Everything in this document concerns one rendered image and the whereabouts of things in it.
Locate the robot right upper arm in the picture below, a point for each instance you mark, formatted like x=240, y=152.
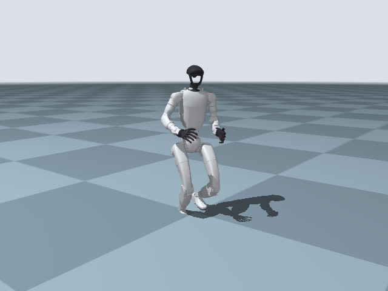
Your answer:
x=174, y=99

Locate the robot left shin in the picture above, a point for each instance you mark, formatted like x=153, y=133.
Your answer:
x=203, y=193

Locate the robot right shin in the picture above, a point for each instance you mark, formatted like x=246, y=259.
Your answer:
x=183, y=199

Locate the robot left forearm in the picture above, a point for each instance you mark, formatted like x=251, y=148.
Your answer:
x=214, y=125

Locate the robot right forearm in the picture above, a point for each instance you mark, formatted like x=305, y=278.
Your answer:
x=169, y=125

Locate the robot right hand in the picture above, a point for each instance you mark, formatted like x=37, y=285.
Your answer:
x=185, y=133

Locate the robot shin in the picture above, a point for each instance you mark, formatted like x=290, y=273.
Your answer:
x=203, y=193
x=183, y=199

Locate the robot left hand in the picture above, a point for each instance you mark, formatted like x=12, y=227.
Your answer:
x=221, y=134

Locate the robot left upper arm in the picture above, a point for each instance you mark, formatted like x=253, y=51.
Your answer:
x=212, y=106

